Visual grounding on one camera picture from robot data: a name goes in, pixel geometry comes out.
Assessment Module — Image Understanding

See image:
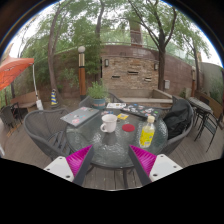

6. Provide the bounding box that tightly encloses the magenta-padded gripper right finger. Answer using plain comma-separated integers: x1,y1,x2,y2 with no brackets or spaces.
128,144,184,187

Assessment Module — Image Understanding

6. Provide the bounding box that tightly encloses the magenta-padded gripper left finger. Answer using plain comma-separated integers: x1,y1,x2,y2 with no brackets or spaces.
43,144,95,187

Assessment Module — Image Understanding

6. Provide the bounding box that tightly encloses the clear bottle with yellow label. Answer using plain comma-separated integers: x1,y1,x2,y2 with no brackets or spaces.
138,115,156,149

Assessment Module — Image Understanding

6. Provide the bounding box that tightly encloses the flat round red coaster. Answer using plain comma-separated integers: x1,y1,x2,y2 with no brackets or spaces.
121,123,136,133

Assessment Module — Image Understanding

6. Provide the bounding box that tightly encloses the silver laptop with stickers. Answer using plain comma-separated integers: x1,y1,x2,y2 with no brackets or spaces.
60,106,101,128

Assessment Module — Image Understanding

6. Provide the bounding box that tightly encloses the white ceramic mug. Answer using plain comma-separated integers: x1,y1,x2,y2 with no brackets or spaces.
99,113,119,134

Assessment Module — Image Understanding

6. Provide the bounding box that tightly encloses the small yellow card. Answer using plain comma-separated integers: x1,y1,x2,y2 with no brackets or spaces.
116,113,130,121

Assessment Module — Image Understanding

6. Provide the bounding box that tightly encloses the black laptop with stickers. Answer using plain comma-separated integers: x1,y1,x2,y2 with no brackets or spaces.
120,103,161,120

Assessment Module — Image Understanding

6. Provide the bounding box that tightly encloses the black backpack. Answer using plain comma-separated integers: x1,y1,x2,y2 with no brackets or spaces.
162,98,194,140

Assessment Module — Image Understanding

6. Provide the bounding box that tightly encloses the white sticker sheet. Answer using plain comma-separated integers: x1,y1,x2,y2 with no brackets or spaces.
105,102,128,110

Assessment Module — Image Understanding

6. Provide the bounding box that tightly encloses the blue and yellow striped cone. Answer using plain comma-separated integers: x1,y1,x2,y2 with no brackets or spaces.
50,88,59,106

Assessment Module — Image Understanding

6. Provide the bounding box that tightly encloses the green plant in teal pot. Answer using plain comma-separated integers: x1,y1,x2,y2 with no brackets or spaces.
86,80,109,110

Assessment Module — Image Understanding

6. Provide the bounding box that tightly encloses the dark metal chair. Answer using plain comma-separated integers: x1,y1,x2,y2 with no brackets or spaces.
203,111,224,153

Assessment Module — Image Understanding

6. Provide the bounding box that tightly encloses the dark round side table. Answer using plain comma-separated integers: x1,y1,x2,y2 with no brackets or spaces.
187,96,214,141

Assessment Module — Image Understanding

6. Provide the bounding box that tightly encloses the wooden bench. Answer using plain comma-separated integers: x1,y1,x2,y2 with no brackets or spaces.
10,90,41,111

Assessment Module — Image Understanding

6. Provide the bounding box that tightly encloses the dark wicker chair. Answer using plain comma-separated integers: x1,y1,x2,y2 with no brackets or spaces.
0,104,21,129

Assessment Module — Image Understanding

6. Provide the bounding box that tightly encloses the orange patio umbrella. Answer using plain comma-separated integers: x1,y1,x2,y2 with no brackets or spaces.
0,54,44,111

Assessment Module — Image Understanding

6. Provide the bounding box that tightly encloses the wooden lamp post with globe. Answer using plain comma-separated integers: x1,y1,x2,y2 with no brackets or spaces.
77,45,87,101

